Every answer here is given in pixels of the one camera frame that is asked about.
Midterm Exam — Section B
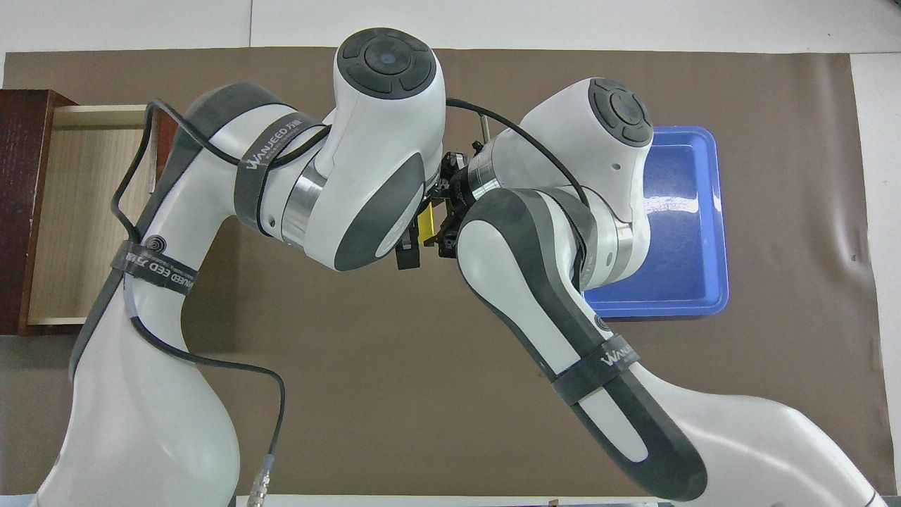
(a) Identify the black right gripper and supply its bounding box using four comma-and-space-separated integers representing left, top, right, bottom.
427, 153, 469, 258

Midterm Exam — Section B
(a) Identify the brown table mat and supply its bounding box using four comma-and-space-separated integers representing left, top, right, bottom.
0, 47, 898, 497

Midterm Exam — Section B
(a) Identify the blue plastic tray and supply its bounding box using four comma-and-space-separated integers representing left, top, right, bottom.
584, 126, 730, 318

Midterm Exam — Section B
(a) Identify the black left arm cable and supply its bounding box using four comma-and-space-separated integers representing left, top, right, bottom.
109, 99, 286, 507

